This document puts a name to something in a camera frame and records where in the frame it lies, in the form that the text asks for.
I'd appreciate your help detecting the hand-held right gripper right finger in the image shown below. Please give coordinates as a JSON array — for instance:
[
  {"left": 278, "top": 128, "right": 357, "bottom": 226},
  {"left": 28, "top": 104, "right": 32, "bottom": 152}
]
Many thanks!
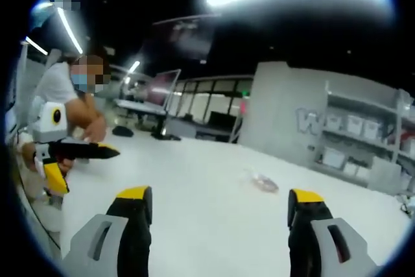
[{"left": 287, "top": 187, "right": 382, "bottom": 277}]

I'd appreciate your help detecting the background office desk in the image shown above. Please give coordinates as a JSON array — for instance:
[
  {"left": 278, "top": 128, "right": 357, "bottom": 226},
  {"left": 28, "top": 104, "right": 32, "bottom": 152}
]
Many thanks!
[{"left": 115, "top": 98, "right": 169, "bottom": 137}]

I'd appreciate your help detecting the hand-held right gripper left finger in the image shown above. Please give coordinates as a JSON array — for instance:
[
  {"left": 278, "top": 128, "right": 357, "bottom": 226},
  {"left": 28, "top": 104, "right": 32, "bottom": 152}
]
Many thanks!
[{"left": 61, "top": 185, "right": 153, "bottom": 277}]

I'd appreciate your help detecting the ceiling light strip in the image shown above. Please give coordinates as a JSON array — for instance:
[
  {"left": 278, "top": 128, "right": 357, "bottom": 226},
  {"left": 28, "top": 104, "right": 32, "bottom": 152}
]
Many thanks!
[
  {"left": 24, "top": 36, "right": 49, "bottom": 56},
  {"left": 124, "top": 60, "right": 141, "bottom": 75},
  {"left": 56, "top": 7, "right": 84, "bottom": 56}
]

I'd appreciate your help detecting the monitor with purple screen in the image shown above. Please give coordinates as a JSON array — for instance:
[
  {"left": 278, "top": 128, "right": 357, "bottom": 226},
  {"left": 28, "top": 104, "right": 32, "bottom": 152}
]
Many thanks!
[{"left": 147, "top": 68, "right": 182, "bottom": 109}]

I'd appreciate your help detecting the grey low cabinet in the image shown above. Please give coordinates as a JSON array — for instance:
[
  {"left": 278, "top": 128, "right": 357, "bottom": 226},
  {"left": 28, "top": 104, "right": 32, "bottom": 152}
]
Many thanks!
[{"left": 369, "top": 155, "right": 403, "bottom": 193}]

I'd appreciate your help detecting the dark hanging ceiling display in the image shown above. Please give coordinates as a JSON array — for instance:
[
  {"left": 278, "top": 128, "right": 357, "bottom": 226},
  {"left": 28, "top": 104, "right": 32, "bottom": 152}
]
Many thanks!
[{"left": 142, "top": 14, "right": 223, "bottom": 60}]

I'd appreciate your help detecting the grey metal shelving unit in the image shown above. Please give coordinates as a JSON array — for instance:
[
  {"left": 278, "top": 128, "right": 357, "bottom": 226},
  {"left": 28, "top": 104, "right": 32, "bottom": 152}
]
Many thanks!
[{"left": 313, "top": 80, "right": 415, "bottom": 193}]

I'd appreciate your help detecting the black monitor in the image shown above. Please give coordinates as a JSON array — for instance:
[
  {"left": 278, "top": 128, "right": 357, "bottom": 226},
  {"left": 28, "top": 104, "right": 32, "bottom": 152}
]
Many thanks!
[{"left": 209, "top": 110, "right": 237, "bottom": 127}]

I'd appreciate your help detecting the black pouch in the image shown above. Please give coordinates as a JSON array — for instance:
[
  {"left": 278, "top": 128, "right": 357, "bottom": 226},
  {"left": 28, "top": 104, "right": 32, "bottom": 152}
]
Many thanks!
[{"left": 112, "top": 125, "right": 134, "bottom": 138}]

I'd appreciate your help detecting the person's left hand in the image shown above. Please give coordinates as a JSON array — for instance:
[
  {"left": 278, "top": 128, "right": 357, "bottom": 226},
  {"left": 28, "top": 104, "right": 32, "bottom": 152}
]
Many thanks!
[{"left": 18, "top": 142, "right": 45, "bottom": 174}]

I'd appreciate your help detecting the clear resealable bag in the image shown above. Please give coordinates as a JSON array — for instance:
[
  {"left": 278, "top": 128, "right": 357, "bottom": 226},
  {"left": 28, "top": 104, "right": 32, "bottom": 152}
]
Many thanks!
[{"left": 239, "top": 169, "right": 280, "bottom": 193}]

